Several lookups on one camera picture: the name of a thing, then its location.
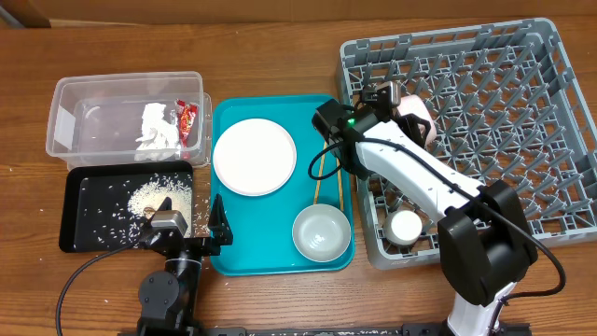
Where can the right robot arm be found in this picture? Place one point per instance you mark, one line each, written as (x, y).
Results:
(485, 245)

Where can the red snack wrapper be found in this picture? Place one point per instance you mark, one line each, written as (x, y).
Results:
(186, 114)

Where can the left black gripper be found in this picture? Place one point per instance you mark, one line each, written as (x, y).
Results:
(218, 228)

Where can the small pink plate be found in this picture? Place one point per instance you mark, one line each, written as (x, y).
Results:
(414, 105)

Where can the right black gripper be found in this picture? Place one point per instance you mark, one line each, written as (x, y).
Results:
(409, 123)

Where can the teal plastic serving tray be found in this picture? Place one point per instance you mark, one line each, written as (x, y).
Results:
(262, 225)

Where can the white paper cup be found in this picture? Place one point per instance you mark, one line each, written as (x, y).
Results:
(402, 227)

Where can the white napkin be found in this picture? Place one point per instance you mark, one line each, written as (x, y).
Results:
(160, 138)

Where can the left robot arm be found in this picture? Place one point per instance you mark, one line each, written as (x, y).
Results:
(168, 297)

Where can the clear plastic bin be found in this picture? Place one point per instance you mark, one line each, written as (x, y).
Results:
(95, 120)

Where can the grey plastic dish rack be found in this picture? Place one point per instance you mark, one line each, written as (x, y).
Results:
(507, 106)

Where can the grey bowl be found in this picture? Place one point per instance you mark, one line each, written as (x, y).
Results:
(321, 233)

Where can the rice and food scraps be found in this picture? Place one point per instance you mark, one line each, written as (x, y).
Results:
(177, 187)

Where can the large white plate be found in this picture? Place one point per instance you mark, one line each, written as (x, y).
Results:
(254, 157)

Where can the right wooden chopstick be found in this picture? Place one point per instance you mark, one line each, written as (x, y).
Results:
(340, 186)

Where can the black plastic tray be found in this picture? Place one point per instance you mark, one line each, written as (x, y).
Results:
(95, 215)

